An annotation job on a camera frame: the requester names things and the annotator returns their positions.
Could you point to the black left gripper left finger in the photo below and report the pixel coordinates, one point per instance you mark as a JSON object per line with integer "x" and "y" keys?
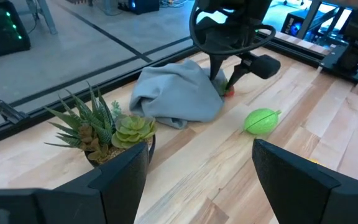
{"x": 73, "y": 205}

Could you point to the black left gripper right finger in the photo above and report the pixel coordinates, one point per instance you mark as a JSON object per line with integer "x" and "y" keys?
{"x": 315, "y": 199}

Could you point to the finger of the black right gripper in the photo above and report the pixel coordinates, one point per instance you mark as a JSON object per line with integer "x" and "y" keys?
{"x": 264, "y": 67}
{"x": 216, "y": 65}

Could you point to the red toy strawberry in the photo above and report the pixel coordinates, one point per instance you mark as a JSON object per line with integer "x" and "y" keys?
{"x": 230, "y": 91}

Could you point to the yellow toy lemon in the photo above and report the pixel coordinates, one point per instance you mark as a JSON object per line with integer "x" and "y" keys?
{"x": 315, "y": 161}

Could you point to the crumpled grey cloth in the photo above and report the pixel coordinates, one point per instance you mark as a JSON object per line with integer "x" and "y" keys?
{"x": 176, "y": 93}

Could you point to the black box blue light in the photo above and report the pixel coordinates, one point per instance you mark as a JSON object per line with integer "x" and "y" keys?
{"x": 294, "y": 26}

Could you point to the light green stemmed toy fruit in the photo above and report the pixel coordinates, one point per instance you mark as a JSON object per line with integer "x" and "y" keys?
{"x": 259, "y": 121}

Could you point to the potted succulent plant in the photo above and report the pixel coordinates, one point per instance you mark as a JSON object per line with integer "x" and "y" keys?
{"x": 104, "y": 130}

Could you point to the black computer blue light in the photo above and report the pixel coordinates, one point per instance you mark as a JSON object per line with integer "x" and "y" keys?
{"x": 141, "y": 6}

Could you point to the grey metal table leg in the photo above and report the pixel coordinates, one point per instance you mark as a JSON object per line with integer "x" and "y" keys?
{"x": 47, "y": 18}

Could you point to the black computer tower green lights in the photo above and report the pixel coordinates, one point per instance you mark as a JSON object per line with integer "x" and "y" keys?
{"x": 2, "y": 31}

